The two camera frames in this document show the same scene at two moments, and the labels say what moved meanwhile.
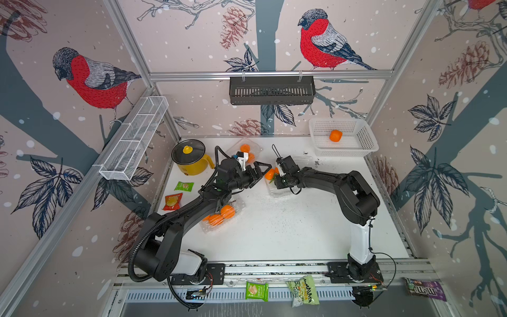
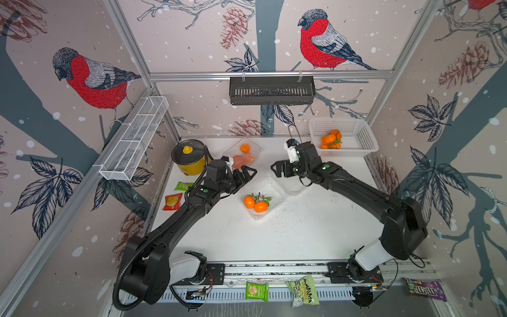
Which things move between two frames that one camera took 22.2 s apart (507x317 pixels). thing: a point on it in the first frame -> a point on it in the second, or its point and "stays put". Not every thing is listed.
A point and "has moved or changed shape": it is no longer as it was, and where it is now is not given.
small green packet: [184, 186] stays put
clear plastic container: [225, 212] -> [272, 188]
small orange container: [251, 158] stays put
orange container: [228, 211] -> [261, 207]
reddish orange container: [335, 135] stays put
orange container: [214, 220] -> [249, 202]
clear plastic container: [270, 176] has moved or changed shape
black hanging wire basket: [272, 90] stays put
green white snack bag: [303, 291] stays put
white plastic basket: [339, 137] stays put
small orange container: [245, 148] stays put
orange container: [270, 173] -> [327, 139]
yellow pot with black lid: [190, 157] stays put
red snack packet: [172, 202] stays put
